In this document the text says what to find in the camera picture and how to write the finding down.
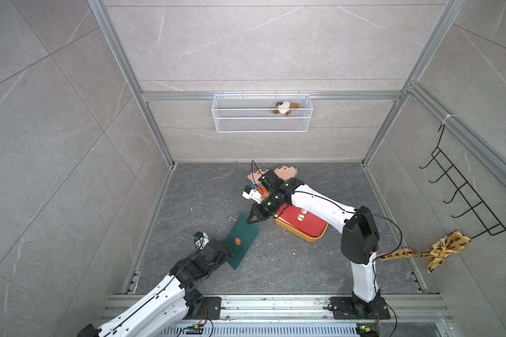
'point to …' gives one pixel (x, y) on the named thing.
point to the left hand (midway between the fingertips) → (228, 247)
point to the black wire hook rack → (462, 187)
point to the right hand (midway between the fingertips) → (250, 221)
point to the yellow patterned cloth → (437, 253)
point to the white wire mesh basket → (259, 114)
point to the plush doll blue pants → (286, 172)
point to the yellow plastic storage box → (306, 237)
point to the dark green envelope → (240, 238)
